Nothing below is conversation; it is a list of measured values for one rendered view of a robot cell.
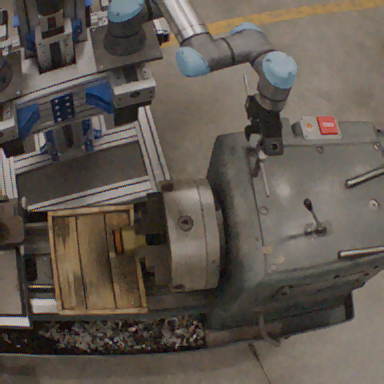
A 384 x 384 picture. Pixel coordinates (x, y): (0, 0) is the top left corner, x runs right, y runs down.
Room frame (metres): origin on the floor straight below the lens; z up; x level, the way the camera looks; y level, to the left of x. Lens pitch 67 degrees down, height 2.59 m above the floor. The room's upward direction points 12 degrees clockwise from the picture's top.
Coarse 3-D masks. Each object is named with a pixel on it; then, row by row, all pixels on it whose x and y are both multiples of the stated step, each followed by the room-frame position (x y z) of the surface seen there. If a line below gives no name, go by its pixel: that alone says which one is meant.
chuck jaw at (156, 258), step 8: (144, 248) 0.46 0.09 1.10; (152, 248) 0.46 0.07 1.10; (160, 248) 0.47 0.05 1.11; (144, 256) 0.43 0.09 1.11; (152, 256) 0.44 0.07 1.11; (160, 256) 0.44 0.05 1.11; (152, 264) 0.41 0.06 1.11; (160, 264) 0.42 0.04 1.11; (168, 264) 0.42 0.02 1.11; (160, 272) 0.39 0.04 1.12; (168, 272) 0.40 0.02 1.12; (160, 280) 0.37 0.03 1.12; (168, 280) 0.38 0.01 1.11
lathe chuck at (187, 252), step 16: (176, 192) 0.59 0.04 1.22; (192, 192) 0.59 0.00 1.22; (176, 208) 0.54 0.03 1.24; (192, 208) 0.55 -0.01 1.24; (176, 224) 0.50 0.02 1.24; (192, 224) 0.50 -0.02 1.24; (176, 240) 0.46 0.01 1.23; (192, 240) 0.47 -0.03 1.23; (176, 256) 0.42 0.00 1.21; (192, 256) 0.43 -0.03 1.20; (176, 272) 0.39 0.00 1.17; (192, 272) 0.40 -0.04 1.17; (176, 288) 0.37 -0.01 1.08; (192, 288) 0.37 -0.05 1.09
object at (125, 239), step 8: (112, 232) 0.48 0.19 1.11; (120, 232) 0.48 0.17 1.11; (128, 232) 0.48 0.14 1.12; (120, 240) 0.46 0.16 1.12; (128, 240) 0.46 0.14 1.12; (136, 240) 0.47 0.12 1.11; (144, 240) 0.48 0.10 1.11; (120, 248) 0.44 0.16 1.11; (128, 248) 0.44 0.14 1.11; (136, 248) 0.45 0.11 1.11; (136, 256) 0.43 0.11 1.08
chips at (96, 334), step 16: (112, 320) 0.30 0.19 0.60; (128, 320) 0.32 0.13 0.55; (144, 320) 0.33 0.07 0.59; (160, 320) 0.35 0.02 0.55; (176, 320) 0.36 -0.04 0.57; (192, 320) 0.37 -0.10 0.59; (0, 336) 0.07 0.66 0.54; (16, 336) 0.10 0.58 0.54; (32, 336) 0.12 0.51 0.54; (48, 336) 0.15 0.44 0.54; (64, 336) 0.17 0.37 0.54; (80, 336) 0.19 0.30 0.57; (96, 336) 0.21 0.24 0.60; (112, 336) 0.23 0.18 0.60; (128, 336) 0.25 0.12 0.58; (144, 336) 0.26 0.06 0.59; (160, 336) 0.28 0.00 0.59; (176, 336) 0.30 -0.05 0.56; (192, 336) 0.31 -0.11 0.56; (0, 352) -0.01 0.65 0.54; (16, 352) 0.02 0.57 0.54; (32, 352) 0.05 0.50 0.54; (48, 352) 0.08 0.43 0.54; (64, 352) 0.10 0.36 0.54; (80, 352) 0.12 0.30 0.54; (96, 352) 0.15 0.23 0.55; (112, 352) 0.16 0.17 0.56; (128, 352) 0.18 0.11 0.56; (144, 352) 0.20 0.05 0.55; (160, 352) 0.22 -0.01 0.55
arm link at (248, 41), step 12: (240, 24) 0.83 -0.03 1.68; (252, 24) 0.84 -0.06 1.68; (228, 36) 0.78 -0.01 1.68; (240, 36) 0.78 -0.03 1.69; (252, 36) 0.79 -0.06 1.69; (264, 36) 0.81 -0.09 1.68; (240, 48) 0.75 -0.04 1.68; (252, 48) 0.76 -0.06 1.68; (264, 48) 0.76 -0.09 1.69; (240, 60) 0.73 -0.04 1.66; (252, 60) 0.74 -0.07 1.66
